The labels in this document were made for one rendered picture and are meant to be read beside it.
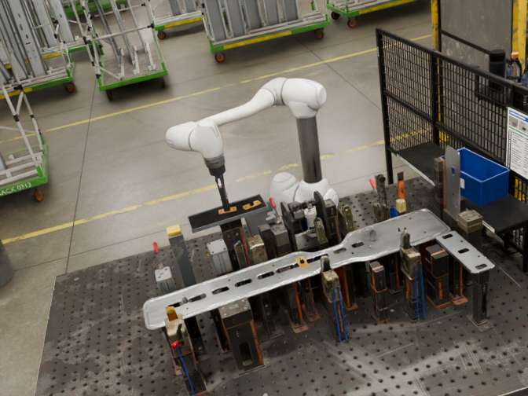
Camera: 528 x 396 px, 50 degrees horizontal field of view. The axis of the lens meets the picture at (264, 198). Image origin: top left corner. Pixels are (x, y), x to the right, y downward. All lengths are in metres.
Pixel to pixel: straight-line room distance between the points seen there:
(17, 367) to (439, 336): 2.76
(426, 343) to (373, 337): 0.22
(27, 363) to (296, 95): 2.54
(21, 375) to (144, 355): 1.52
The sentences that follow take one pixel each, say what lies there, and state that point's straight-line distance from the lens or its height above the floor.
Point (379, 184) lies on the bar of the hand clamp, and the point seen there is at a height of 1.17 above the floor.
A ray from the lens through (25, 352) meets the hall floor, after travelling 4.29.
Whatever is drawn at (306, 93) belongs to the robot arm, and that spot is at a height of 1.55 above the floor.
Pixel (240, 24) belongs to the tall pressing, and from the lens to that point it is 9.22.
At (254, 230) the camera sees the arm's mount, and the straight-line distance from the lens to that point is 3.21.
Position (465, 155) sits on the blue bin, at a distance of 2.95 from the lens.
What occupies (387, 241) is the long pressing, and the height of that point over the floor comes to 1.00.
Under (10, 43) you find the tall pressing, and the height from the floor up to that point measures 0.87.
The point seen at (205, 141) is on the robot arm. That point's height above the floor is 1.55.
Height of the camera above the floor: 2.50
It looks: 30 degrees down
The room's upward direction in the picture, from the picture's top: 12 degrees counter-clockwise
